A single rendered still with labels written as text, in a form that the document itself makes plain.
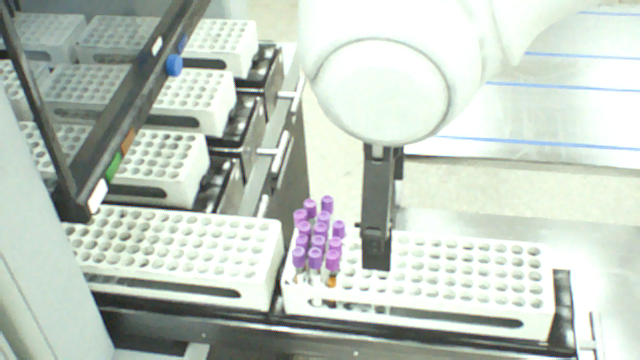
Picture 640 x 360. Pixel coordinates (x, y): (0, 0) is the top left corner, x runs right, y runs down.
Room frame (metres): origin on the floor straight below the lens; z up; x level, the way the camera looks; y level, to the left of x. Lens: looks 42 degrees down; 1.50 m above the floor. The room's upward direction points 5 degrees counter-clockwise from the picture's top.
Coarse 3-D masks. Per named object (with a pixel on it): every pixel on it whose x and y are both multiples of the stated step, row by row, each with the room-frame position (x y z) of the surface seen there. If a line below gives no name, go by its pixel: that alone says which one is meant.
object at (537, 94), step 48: (528, 48) 1.01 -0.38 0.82; (576, 48) 1.00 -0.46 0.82; (624, 48) 0.99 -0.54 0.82; (480, 96) 0.89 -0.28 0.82; (528, 96) 0.88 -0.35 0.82; (576, 96) 0.87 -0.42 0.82; (624, 96) 0.86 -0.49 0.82; (432, 144) 0.79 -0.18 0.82; (480, 144) 0.78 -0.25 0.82; (528, 144) 0.77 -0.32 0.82; (576, 144) 0.76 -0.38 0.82; (624, 144) 0.75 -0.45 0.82; (528, 240) 1.06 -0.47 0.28; (576, 240) 1.05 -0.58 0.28; (624, 240) 1.04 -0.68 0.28; (576, 288) 0.92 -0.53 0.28; (624, 288) 0.91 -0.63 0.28; (624, 336) 0.79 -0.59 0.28
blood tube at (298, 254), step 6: (300, 246) 0.53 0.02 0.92; (294, 252) 0.52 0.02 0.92; (300, 252) 0.52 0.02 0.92; (294, 258) 0.52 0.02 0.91; (300, 258) 0.51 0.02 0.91; (294, 264) 0.52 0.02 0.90; (300, 264) 0.51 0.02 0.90; (294, 270) 0.52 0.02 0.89; (300, 270) 0.52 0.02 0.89; (294, 276) 0.52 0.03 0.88; (300, 276) 0.52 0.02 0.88; (300, 282) 0.52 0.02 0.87
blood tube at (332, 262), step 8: (328, 256) 0.51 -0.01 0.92; (336, 256) 0.51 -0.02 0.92; (328, 264) 0.51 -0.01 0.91; (336, 264) 0.51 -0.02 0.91; (328, 272) 0.51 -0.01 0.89; (336, 272) 0.51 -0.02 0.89; (328, 280) 0.51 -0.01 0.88; (336, 280) 0.51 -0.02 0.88; (328, 304) 0.51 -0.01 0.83; (336, 304) 0.51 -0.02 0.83
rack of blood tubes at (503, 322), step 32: (352, 256) 0.56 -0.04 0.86; (416, 256) 0.56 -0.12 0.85; (448, 256) 0.55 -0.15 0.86; (480, 256) 0.54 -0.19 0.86; (512, 256) 0.53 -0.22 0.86; (544, 256) 0.53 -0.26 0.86; (288, 288) 0.52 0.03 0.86; (320, 288) 0.51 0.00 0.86; (352, 288) 0.54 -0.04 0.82; (384, 288) 0.51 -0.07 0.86; (416, 288) 0.50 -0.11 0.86; (448, 288) 0.50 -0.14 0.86; (480, 288) 0.50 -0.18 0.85; (512, 288) 0.49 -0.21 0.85; (544, 288) 0.48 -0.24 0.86; (384, 320) 0.49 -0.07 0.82; (416, 320) 0.48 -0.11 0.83; (448, 320) 0.49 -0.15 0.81; (480, 320) 0.49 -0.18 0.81; (512, 320) 0.49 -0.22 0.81; (544, 320) 0.45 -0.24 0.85
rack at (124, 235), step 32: (64, 224) 0.65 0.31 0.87; (96, 224) 0.64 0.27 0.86; (128, 224) 0.64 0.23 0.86; (160, 224) 0.63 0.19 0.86; (192, 224) 0.63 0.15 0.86; (224, 224) 0.63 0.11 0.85; (256, 224) 0.62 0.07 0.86; (96, 256) 0.59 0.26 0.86; (128, 256) 0.58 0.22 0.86; (160, 256) 0.59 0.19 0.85; (192, 256) 0.58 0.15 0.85; (224, 256) 0.58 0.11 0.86; (256, 256) 0.57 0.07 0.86; (96, 288) 0.58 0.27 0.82; (128, 288) 0.57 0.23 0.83; (160, 288) 0.58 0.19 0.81; (192, 288) 0.57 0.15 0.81; (224, 288) 0.57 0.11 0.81; (256, 288) 0.53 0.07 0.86
